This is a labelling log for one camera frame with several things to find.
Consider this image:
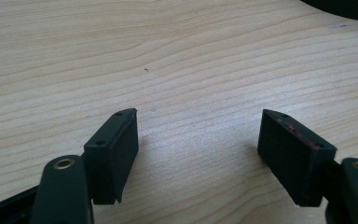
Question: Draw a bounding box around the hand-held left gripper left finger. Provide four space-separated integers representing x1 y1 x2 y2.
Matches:
83 107 140 206

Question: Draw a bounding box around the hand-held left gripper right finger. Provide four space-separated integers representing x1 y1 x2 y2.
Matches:
256 108 337 208

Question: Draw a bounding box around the black round object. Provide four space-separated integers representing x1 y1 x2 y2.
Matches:
300 0 358 23

